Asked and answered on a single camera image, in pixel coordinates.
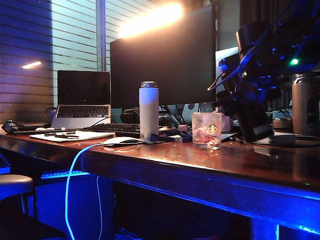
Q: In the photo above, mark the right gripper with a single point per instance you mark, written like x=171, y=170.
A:
x=262, y=82

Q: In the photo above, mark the black thermos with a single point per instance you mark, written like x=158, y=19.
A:
x=257, y=127

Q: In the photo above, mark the glass cup with logo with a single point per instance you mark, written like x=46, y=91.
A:
x=206, y=132

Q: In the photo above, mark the gold thermos lid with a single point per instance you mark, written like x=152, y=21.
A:
x=282, y=123

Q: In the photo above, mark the white thermos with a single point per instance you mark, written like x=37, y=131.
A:
x=149, y=112

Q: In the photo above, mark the champagne gold thermos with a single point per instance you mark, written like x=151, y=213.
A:
x=303, y=107

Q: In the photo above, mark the printed booklet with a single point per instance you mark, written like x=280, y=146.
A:
x=228, y=137

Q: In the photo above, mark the silver monitor stand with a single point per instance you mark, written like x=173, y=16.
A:
x=189, y=115

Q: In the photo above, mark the small pink box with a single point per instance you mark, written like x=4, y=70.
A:
x=183, y=128

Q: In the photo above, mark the silver display back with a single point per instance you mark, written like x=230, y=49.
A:
x=225, y=51

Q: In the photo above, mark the black computer mouse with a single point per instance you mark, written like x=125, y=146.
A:
x=165, y=130

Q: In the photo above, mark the white power adapter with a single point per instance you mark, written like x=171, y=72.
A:
x=285, y=140

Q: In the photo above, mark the large black monitor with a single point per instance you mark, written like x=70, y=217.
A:
x=162, y=70

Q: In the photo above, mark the black headphones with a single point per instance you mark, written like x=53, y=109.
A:
x=130, y=116

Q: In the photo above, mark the white flat mouse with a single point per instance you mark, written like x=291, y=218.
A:
x=121, y=141

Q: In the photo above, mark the black keyboard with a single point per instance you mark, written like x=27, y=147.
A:
x=113, y=128

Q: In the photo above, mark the white notepad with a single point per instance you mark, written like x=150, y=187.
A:
x=91, y=135

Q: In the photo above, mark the silver laptop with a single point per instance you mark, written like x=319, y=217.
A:
x=83, y=87

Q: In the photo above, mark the black pen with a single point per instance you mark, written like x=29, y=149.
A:
x=60, y=134
x=67, y=137

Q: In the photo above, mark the backlit keyboard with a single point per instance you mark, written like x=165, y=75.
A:
x=65, y=174

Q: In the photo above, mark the dark handheld device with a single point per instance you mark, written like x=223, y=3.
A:
x=10, y=127

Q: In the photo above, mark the round stool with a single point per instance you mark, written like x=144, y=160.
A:
x=15, y=183

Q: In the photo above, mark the metal window post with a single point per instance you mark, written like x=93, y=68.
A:
x=101, y=35

